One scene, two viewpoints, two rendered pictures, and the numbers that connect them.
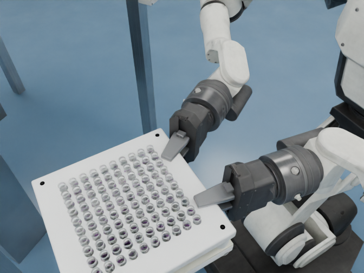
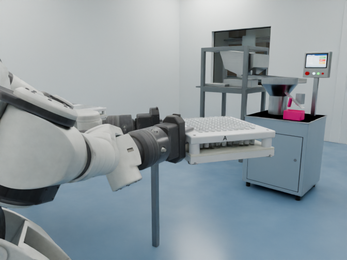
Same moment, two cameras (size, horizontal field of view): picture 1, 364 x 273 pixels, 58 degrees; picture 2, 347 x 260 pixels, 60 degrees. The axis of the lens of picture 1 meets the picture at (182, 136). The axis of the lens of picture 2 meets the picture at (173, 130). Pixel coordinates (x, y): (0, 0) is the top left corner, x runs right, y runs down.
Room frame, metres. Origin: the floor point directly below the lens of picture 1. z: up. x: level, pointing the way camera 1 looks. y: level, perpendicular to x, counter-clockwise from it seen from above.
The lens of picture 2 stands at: (1.14, 0.14, 1.24)
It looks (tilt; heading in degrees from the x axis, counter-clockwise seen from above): 12 degrees down; 192
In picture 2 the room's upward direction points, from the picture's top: straight up
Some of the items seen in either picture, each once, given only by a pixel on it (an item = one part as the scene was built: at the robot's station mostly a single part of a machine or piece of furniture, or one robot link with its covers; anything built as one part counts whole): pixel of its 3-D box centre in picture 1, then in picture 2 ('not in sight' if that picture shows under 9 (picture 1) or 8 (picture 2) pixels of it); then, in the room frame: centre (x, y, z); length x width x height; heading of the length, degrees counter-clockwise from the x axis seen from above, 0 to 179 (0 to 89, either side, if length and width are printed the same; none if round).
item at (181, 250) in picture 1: (128, 207); (214, 128); (0.26, 0.08, 1.06); 0.25 x 0.24 x 0.02; 30
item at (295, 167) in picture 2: not in sight; (282, 151); (-2.04, 0.64, 0.38); 0.63 x 0.57 x 0.76; 60
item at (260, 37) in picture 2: not in sight; (240, 57); (-5.23, 0.20, 1.43); 1.32 x 0.01 x 1.11; 60
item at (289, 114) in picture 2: not in sight; (294, 115); (-1.80, 0.68, 0.80); 0.16 x 0.12 x 0.09; 60
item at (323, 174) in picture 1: (310, 161); (98, 135); (0.37, -0.23, 1.05); 0.11 x 0.11 x 0.11; 22
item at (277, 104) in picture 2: not in sight; (284, 96); (-2.11, 0.63, 0.95); 0.49 x 0.36 x 0.38; 60
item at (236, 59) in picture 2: not in sight; (243, 105); (-2.88, 0.24, 0.75); 1.43 x 1.06 x 1.50; 60
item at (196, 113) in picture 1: (195, 121); (161, 143); (0.46, -0.03, 1.06); 0.12 x 0.10 x 0.13; 152
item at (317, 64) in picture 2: not in sight; (314, 84); (-2.06, 0.90, 1.07); 0.23 x 0.10 x 0.62; 60
